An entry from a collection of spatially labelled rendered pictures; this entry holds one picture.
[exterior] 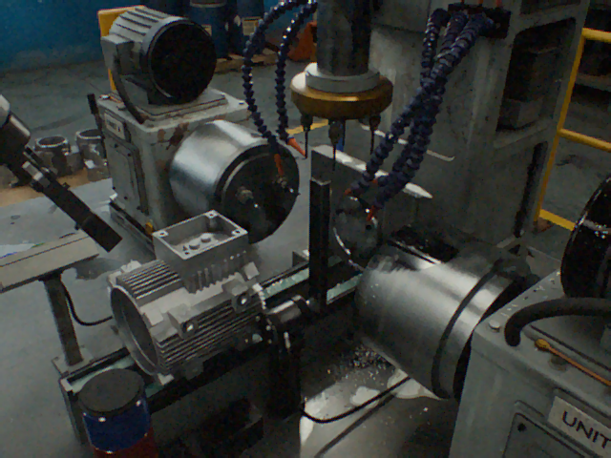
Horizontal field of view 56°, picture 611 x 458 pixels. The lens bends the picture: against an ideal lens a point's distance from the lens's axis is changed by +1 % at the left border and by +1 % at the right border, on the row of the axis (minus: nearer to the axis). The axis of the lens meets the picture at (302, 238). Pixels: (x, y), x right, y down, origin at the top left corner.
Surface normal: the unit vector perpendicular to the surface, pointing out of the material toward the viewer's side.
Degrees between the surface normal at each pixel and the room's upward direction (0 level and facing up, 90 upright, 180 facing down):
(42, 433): 0
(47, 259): 52
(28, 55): 90
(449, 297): 39
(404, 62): 90
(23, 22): 90
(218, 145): 25
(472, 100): 90
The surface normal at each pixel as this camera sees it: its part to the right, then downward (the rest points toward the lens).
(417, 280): -0.48, -0.44
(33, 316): 0.00, -0.85
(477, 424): -0.76, 0.33
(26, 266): 0.51, -0.20
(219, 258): 0.66, 0.40
